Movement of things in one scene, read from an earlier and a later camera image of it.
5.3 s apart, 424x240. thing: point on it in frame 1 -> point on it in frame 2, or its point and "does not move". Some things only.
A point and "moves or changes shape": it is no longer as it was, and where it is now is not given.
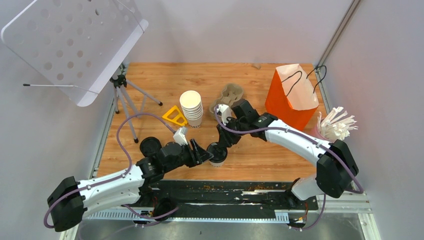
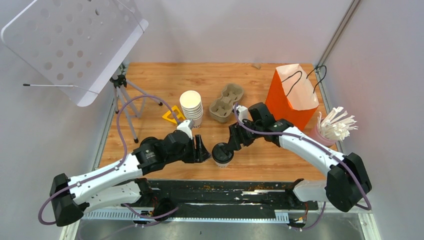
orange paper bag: x=291 y=98 does not move
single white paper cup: x=216 y=165 moves or changes shape
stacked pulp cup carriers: x=231 y=93 does not move
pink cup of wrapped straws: x=335 y=127 does not move
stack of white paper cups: x=191 y=102 does not move
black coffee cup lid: x=219 y=152 moves or changes shape
